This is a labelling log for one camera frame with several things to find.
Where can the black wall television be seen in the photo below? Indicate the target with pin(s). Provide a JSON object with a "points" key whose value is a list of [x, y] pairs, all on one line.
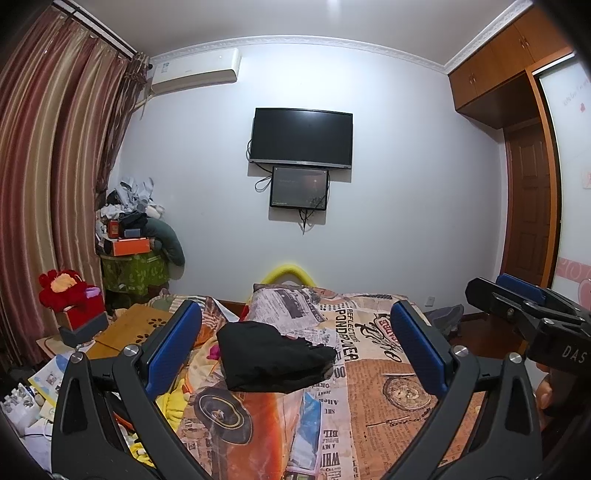
{"points": [[302, 136]]}

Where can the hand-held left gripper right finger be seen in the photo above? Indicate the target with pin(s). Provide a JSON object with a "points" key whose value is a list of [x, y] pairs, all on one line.
{"points": [[415, 350]]}

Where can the white wardrobe door pink print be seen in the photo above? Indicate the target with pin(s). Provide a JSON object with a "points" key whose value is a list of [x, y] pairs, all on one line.
{"points": [[575, 184]]}

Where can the printed newspaper pattern blanket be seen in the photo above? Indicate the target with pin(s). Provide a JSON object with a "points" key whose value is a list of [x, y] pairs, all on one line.
{"points": [[364, 406]]}

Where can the pile of papers and booklets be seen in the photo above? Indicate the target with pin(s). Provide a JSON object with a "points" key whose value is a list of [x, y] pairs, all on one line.
{"points": [[32, 392]]}

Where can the red plush toy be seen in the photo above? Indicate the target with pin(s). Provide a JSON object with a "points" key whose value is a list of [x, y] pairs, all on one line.
{"points": [[62, 286]]}

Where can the red box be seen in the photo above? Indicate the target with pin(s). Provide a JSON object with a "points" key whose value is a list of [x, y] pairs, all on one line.
{"points": [[78, 314]]}

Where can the person's right hand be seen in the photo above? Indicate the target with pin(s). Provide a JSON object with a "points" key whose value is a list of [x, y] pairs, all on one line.
{"points": [[544, 392]]}

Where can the brown wooden door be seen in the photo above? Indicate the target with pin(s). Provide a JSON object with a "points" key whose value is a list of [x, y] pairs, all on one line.
{"points": [[531, 203]]}

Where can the wooden overhead cabinet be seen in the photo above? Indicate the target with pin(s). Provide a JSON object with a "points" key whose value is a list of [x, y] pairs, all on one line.
{"points": [[498, 78]]}

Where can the orange box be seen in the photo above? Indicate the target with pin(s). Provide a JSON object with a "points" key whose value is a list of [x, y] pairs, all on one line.
{"points": [[130, 246]]}

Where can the yellow padded bed rail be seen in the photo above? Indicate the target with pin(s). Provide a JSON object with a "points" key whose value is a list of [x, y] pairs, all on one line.
{"points": [[288, 271]]}

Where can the small black wall monitor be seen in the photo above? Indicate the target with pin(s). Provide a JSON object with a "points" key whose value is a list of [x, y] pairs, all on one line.
{"points": [[299, 187]]}

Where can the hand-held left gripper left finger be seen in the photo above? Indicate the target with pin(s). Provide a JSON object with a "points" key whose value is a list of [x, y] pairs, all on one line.
{"points": [[171, 350]]}

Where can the black garment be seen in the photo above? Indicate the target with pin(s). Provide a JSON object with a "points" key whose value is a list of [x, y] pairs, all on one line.
{"points": [[268, 360]]}

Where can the green leaf print storage bin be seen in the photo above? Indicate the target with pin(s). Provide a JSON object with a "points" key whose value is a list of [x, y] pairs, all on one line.
{"points": [[134, 272]]}

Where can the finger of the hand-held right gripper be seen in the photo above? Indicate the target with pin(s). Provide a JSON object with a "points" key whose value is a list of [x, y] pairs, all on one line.
{"points": [[519, 286], [498, 302]]}

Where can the wooden folding table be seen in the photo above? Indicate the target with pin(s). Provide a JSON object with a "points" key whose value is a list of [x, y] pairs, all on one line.
{"points": [[134, 323]]}

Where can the pile of clothes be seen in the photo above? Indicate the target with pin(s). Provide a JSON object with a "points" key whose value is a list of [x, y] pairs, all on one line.
{"points": [[127, 203]]}

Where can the grey green pillow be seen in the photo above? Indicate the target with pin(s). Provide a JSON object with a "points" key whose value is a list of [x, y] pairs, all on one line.
{"points": [[168, 244]]}

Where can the striped brown curtain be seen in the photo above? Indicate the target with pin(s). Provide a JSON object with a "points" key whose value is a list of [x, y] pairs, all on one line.
{"points": [[51, 161]]}

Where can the yellow plush cloth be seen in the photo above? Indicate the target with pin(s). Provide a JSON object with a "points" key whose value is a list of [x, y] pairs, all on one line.
{"points": [[175, 401]]}

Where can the dark grey cloth on floor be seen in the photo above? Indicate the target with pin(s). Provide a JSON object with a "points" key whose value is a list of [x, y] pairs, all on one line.
{"points": [[445, 318]]}

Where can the black box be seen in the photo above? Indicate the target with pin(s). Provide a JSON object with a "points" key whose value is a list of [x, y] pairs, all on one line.
{"points": [[85, 332]]}

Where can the white air conditioner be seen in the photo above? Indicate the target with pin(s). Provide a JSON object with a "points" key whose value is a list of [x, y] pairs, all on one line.
{"points": [[196, 71]]}

